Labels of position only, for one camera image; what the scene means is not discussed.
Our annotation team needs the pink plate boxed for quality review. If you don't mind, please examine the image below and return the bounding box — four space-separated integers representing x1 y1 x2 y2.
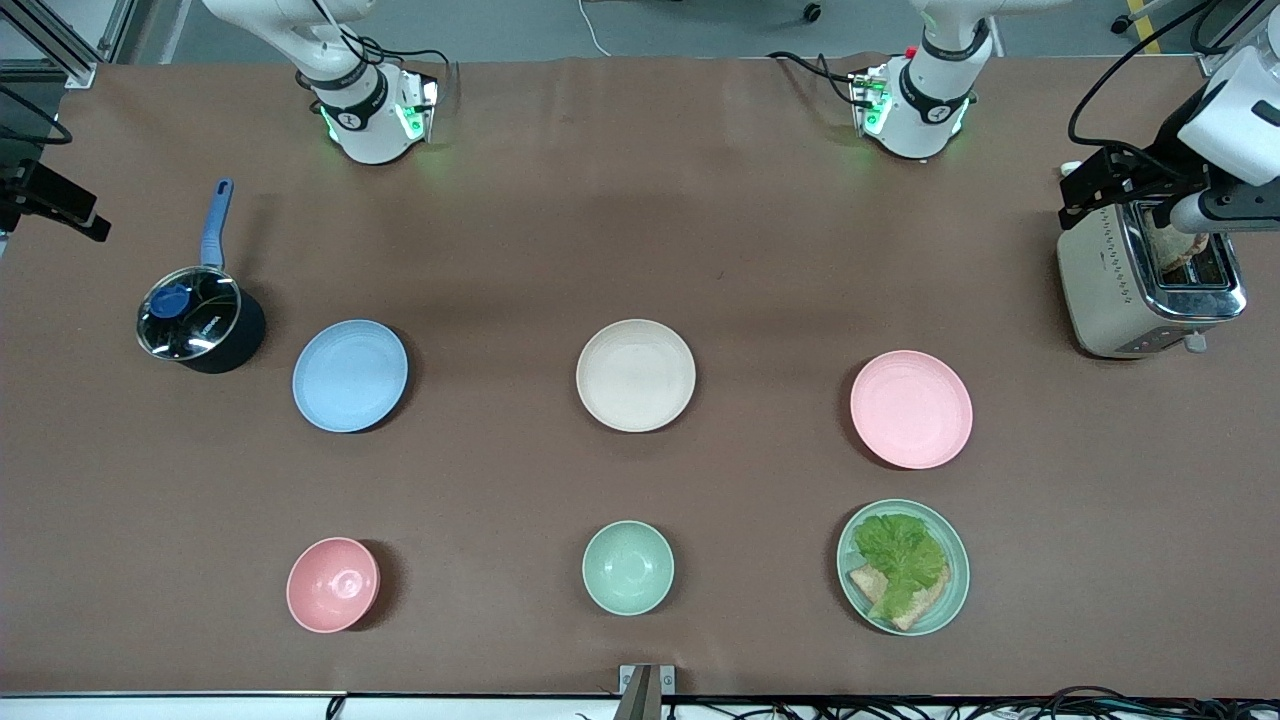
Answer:
850 350 974 470

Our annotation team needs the blue plate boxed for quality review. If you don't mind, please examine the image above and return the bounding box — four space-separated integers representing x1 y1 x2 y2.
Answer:
292 319 410 434

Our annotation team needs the toast slice in toaster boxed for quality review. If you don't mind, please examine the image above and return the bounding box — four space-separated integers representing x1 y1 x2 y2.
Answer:
1150 225 1213 276

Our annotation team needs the silver toaster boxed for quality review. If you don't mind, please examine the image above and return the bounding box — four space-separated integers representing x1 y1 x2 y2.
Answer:
1056 198 1249 360

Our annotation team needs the glass lid with blue knob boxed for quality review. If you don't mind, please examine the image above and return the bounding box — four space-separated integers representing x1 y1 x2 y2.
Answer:
136 266 244 361

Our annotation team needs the green lettuce leaf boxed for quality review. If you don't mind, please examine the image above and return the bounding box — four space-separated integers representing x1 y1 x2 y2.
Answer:
852 513 949 622

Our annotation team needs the green plate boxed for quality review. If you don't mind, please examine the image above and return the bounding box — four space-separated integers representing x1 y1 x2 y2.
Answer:
836 499 971 637

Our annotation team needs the brown bread slice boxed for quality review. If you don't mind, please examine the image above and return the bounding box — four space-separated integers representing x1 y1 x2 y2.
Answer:
848 563 951 632

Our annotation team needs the pink bowl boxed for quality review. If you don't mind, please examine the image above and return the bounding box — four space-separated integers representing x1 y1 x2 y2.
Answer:
286 537 381 634

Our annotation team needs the beige plate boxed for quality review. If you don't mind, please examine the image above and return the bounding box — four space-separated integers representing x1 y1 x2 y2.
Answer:
576 319 697 434

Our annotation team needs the green bowl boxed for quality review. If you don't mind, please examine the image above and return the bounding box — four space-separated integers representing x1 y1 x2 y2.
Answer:
582 520 675 617

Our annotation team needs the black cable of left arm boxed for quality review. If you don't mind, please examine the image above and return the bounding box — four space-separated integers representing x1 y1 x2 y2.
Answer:
1067 0 1219 153

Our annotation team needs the aluminium frame profile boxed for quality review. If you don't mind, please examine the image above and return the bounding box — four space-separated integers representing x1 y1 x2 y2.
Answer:
0 0 136 89

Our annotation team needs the black saucepan with blue handle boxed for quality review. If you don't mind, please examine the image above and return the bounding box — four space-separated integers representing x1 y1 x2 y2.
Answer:
137 178 268 376

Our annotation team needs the black cable at left base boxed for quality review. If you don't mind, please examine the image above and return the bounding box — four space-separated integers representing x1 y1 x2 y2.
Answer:
767 50 863 105

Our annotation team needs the black cable at base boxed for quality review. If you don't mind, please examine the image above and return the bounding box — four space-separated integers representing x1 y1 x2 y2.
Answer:
375 40 461 101
767 50 863 105

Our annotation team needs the black cable at right base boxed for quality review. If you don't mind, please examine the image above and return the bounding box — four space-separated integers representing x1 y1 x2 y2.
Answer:
375 40 461 101

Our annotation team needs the white floor cable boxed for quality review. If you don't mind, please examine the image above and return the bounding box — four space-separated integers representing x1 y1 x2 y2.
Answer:
578 0 613 58

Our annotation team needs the silver camera mount bracket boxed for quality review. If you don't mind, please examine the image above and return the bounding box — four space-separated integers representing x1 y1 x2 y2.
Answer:
617 664 677 720

